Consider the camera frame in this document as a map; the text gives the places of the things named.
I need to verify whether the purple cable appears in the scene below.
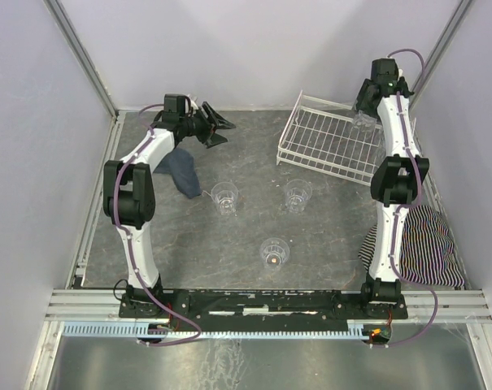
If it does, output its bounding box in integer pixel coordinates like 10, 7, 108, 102
367, 48, 440, 349
109, 103, 202, 347

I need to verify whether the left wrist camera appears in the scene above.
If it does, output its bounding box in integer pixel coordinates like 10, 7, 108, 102
187, 94, 199, 111

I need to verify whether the white wire dish rack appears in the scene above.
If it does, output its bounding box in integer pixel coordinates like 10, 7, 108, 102
276, 93, 421, 186

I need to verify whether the dark blue cloth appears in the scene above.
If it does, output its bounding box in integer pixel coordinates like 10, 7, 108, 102
154, 148, 202, 199

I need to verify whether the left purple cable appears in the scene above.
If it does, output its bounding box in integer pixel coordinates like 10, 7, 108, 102
109, 103, 202, 347

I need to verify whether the clear cup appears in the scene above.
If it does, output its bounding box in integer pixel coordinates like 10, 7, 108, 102
211, 182, 239, 215
259, 237, 290, 270
284, 179, 312, 213
372, 126, 386, 160
350, 111, 377, 138

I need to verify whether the clear cup back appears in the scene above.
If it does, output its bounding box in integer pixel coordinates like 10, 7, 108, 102
372, 126, 386, 160

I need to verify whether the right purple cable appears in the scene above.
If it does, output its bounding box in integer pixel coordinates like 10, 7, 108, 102
367, 48, 440, 349

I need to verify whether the blue cable duct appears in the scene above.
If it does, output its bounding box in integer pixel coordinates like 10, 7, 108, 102
62, 321, 369, 340

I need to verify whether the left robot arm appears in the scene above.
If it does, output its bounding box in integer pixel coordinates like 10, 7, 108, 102
102, 93, 236, 296

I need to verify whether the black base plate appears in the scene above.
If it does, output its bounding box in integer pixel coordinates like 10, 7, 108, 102
115, 287, 408, 334

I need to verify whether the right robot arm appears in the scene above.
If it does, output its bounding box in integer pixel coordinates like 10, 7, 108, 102
355, 57, 429, 305

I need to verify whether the striped cloth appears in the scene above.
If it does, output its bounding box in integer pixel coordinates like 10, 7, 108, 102
359, 202, 464, 288

